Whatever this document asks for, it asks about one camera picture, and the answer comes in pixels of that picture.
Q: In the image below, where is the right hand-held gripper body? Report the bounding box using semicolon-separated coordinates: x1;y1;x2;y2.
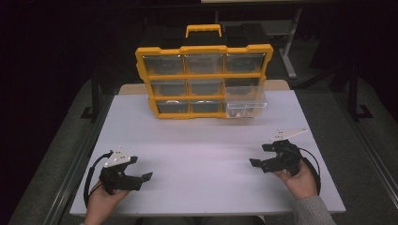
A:
261;127;309;176

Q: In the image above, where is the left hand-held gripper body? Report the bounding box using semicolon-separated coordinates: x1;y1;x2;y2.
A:
99;146;144;195

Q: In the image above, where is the clear plastic drawer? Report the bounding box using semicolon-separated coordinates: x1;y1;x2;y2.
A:
223;85;268;119

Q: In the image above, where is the yellow parts organizer case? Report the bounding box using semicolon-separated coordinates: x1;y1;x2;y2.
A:
134;23;274;120

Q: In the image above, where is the person's right hand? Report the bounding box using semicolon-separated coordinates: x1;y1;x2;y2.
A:
273;158;318;201

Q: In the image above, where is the person's left hand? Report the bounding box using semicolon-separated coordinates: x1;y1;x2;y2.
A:
84;188;130;225

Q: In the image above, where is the black metal stand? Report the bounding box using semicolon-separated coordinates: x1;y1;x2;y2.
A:
347;64;375;122
80;73;101;122

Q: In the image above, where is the white desk with metal leg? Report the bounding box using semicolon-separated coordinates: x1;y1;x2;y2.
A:
215;7;304;80

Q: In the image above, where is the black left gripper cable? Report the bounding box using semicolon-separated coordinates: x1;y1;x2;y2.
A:
83;150;114;209

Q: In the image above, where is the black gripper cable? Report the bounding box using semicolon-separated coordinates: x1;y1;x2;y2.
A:
83;150;114;209
295;146;323;197

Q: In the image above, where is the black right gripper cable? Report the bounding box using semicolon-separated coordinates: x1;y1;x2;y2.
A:
295;146;323;197

